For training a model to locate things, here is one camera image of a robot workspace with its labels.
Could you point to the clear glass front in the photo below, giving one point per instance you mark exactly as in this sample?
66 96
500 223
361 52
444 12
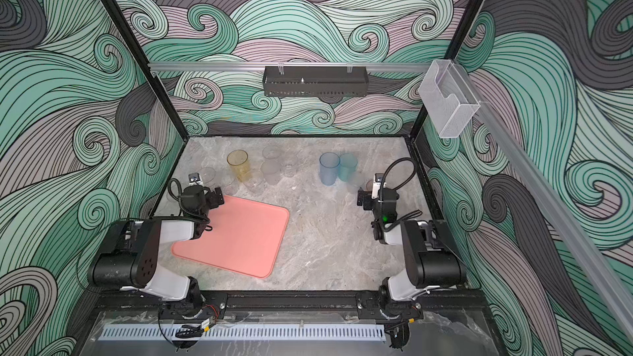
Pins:
255 183

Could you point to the aluminium rail right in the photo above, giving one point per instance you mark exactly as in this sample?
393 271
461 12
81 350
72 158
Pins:
604 279

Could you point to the green plastic cup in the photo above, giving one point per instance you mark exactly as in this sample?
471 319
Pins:
347 166

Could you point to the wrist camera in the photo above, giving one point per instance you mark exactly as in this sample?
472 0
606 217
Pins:
194 179
377 185

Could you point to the white slotted cable duct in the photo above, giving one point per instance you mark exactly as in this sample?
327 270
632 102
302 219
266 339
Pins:
248 332

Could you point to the clear acrylic wall holder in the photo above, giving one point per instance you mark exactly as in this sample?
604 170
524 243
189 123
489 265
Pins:
449 97

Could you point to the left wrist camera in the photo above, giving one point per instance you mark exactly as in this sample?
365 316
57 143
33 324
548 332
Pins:
194 179

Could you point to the pink tray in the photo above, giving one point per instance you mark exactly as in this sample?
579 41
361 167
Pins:
246 238

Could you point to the black perforated wall shelf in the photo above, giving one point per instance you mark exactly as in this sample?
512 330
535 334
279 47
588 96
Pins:
315 81

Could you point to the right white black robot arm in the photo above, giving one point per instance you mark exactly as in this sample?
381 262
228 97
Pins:
430 264

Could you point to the aluminium rail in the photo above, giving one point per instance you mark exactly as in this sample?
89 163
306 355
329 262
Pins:
604 279
225 66

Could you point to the aluminium rail back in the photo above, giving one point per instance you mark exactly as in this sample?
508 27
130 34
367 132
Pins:
225 66

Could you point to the small clear faceted glass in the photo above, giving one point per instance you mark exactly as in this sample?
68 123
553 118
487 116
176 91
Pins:
289 165

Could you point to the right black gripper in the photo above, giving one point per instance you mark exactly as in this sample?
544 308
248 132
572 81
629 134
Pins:
368 196

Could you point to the yellow plastic cup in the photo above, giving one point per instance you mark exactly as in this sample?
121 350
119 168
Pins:
238 160

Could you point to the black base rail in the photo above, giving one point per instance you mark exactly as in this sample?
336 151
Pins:
324 300

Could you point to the blue plastic cup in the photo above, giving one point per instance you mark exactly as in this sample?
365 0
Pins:
328 170

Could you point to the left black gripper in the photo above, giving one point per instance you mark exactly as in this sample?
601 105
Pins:
214 201

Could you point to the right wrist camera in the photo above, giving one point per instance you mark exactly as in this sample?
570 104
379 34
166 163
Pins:
377 185

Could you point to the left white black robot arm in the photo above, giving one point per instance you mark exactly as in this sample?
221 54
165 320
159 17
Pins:
127 259

